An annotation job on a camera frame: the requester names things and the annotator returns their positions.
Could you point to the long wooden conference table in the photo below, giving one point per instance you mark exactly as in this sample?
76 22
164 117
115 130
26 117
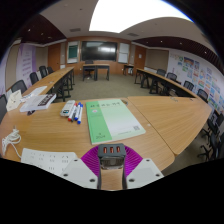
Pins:
163 81
53 77

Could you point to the plain white wall board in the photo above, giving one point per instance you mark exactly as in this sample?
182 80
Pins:
123 53

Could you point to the wooden door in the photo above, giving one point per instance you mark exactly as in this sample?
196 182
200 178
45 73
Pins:
54 58
140 58

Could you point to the red whiteboard marker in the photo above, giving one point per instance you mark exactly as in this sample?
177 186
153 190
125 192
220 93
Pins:
71 115

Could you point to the large black wall screen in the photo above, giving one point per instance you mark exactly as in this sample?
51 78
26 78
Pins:
99 51

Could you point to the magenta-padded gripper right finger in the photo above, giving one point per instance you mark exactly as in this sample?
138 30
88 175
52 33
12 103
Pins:
145 173

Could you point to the bright ceiling light panel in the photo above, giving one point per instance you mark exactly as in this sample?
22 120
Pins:
133 15

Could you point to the wooden lectern desk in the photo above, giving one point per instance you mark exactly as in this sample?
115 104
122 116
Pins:
96 66

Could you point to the purple wall banner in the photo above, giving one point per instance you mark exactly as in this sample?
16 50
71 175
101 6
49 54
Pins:
26 63

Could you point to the white power strip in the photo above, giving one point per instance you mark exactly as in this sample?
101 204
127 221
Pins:
46 160

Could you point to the blue whiteboard marker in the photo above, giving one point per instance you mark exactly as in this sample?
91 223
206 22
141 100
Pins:
77 111
80 116

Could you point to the green and white booklet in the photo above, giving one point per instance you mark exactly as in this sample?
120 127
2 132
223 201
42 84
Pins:
113 121

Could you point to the row of black chairs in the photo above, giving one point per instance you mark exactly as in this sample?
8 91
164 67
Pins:
18 86
213 133

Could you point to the black office chair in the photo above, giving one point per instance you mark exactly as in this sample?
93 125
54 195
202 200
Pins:
88 71

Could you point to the small wooden side desk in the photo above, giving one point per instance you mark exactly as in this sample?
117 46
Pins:
128 66

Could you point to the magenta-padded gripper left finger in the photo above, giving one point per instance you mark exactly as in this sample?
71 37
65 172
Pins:
78 173

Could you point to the black pen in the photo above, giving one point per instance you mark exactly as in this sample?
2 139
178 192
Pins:
31 112

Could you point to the whiteboard with green sheet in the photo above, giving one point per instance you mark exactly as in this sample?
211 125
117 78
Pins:
73 52

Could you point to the white book with dark print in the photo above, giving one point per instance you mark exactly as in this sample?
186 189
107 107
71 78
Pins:
35 103

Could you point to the grey charger block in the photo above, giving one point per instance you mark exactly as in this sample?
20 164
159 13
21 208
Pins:
111 160

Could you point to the white paper sheets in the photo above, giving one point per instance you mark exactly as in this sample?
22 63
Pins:
36 90

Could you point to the colourful wall posters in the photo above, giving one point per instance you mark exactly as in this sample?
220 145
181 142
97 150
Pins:
200 76

